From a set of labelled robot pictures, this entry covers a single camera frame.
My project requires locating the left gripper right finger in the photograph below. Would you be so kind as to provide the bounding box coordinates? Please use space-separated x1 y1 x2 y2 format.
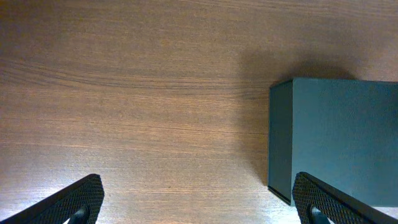
293 172 397 224

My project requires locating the black gift box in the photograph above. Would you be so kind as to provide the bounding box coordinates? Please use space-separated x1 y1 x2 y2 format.
267 78 397 207

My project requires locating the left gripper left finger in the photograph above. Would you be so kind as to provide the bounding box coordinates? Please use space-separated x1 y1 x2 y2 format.
2 174 104 224

